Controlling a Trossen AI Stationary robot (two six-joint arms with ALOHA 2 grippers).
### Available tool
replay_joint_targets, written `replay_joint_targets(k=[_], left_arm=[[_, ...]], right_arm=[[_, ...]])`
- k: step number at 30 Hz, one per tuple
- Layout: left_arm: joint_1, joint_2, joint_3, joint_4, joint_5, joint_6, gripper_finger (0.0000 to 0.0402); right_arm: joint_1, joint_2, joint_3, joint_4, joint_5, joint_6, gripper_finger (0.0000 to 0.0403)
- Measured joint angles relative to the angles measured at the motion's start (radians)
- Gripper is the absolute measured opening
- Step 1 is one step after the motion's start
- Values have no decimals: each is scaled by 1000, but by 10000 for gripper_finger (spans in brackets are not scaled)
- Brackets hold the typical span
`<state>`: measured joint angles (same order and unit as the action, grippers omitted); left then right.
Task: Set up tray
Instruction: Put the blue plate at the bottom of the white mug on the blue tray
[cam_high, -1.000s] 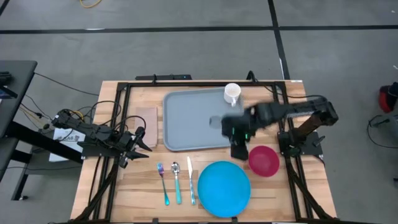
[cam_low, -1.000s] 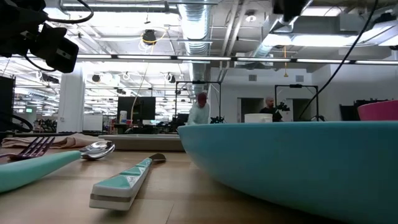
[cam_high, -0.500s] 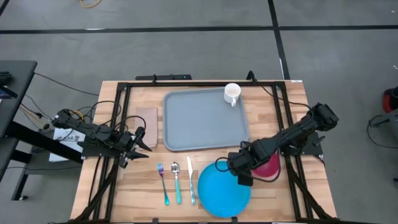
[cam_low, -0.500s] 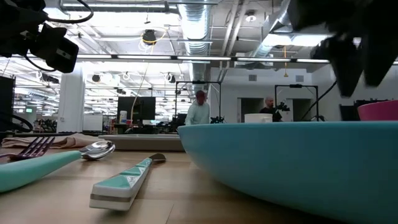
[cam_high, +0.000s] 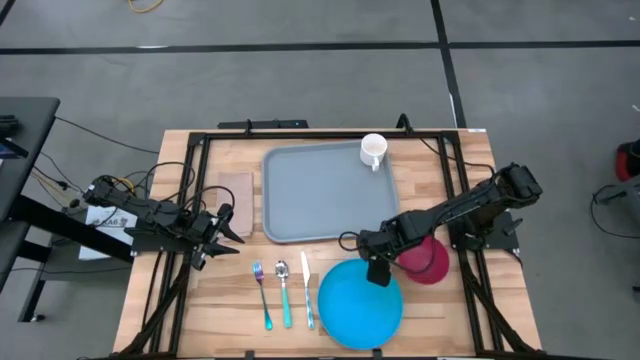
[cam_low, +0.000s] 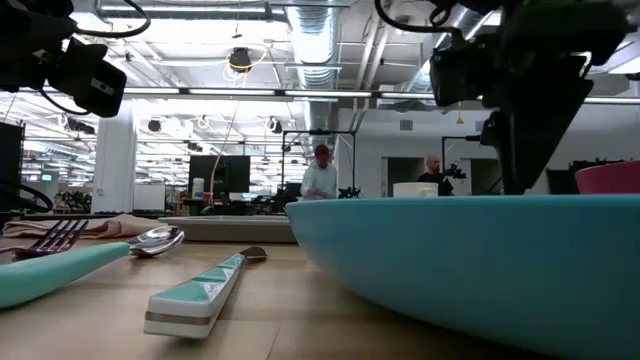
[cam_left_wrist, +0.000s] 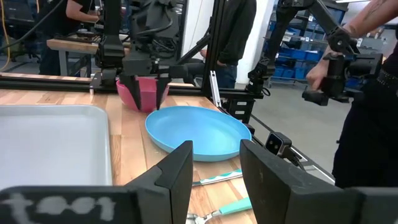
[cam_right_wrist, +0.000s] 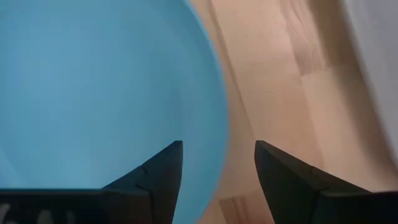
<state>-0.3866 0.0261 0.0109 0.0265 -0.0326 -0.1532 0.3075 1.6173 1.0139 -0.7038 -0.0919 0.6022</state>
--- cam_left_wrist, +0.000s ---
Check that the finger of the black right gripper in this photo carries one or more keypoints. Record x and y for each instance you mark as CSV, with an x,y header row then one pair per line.
x,y
132,87
161,88

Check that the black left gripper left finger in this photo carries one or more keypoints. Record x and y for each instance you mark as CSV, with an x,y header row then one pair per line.
x,y
168,193

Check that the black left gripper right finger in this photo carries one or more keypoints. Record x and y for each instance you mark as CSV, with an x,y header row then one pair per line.
x,y
280,193

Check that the pink bowl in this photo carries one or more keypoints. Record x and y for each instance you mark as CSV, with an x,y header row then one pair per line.
x,y
147,93

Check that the blue plate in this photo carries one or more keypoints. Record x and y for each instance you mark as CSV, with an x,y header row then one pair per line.
x,y
199,130

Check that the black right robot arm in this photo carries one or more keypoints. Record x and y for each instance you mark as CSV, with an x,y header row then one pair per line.
x,y
155,18

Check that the grey plastic tray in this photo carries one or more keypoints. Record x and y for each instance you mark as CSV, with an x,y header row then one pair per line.
x,y
53,146

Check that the wooden workbench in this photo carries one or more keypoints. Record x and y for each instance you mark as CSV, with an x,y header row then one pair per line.
x,y
71,46

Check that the black control box white labels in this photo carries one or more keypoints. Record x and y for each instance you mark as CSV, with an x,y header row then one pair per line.
x,y
239,109

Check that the person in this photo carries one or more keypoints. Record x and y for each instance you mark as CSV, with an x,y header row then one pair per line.
x,y
236,31
367,140
54,28

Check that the shelf with blue bins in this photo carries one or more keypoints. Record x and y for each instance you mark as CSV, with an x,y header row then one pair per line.
x,y
298,54

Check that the small black table camera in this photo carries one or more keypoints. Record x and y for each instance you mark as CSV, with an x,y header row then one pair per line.
x,y
275,142

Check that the silver metal bracket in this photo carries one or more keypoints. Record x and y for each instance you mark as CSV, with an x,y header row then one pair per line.
x,y
214,87

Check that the black aluminium table frame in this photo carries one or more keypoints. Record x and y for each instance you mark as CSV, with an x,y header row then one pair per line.
x,y
46,83

